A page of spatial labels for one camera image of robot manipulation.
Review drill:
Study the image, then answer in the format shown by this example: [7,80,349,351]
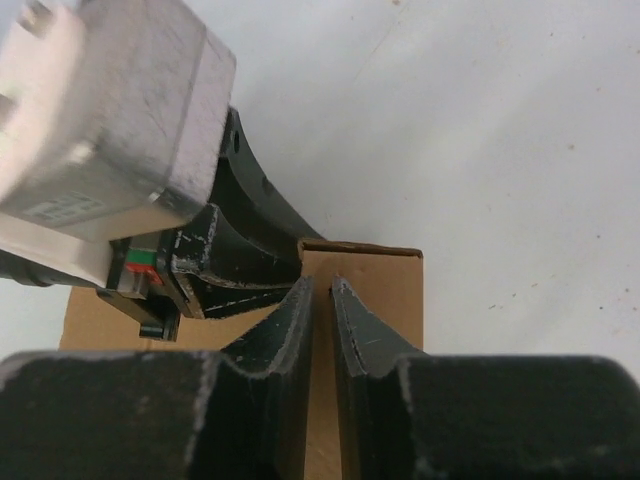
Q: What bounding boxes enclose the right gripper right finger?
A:
[331,277,639,479]

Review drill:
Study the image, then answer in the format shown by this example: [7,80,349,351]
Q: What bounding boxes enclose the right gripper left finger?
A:
[1,277,313,479]

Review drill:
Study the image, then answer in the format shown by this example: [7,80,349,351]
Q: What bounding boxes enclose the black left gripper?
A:
[0,106,327,343]

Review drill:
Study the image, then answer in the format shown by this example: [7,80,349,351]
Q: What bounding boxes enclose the brown cardboard box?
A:
[59,240,424,479]

